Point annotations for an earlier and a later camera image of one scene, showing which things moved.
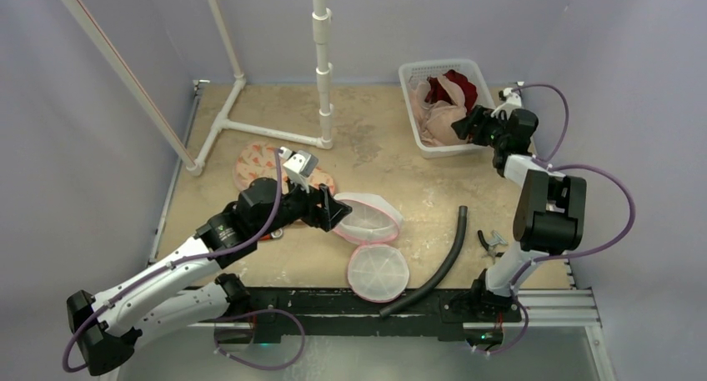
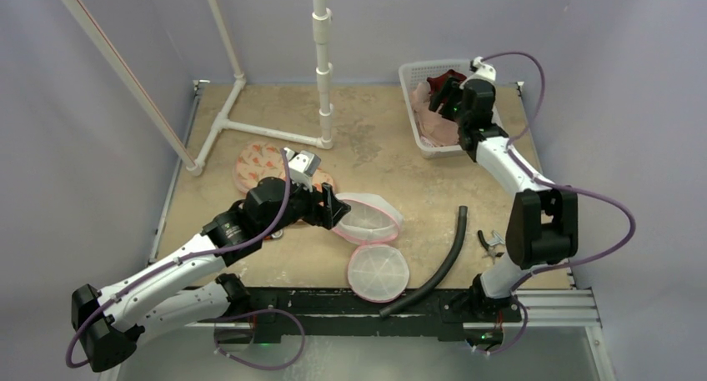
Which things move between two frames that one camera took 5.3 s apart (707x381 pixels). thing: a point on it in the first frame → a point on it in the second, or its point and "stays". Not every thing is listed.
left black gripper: (316, 216) stays
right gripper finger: (470, 126) → (448, 95)
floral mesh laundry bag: (258, 160) stays
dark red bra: (435, 92) stays
